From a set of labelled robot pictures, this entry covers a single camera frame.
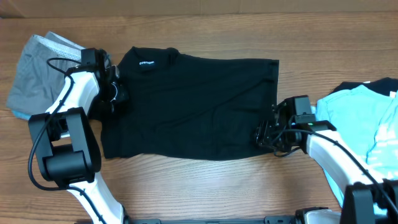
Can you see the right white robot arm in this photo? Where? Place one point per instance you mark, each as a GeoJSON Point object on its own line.
{"type": "Point", "coordinates": [368, 197]}

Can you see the grey folded shorts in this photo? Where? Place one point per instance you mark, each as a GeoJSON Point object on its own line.
{"type": "Point", "coordinates": [36, 85]}

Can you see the black t-shirt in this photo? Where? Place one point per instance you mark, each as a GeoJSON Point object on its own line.
{"type": "Point", "coordinates": [188, 107]}

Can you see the black garment under blue shirt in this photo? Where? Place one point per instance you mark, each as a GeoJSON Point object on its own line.
{"type": "Point", "coordinates": [382, 86]}

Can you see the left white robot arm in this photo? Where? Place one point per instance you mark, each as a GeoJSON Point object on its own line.
{"type": "Point", "coordinates": [65, 155]}

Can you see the light blue t-shirt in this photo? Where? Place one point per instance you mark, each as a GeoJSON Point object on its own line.
{"type": "Point", "coordinates": [367, 122]}

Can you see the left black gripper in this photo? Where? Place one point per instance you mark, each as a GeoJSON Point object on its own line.
{"type": "Point", "coordinates": [124, 95]}

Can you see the light blue cloth under shorts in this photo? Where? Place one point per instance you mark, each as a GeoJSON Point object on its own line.
{"type": "Point", "coordinates": [21, 115]}

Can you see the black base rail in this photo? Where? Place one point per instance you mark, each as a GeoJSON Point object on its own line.
{"type": "Point", "coordinates": [211, 221]}

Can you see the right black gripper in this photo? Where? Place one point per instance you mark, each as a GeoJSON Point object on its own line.
{"type": "Point", "coordinates": [265, 131]}

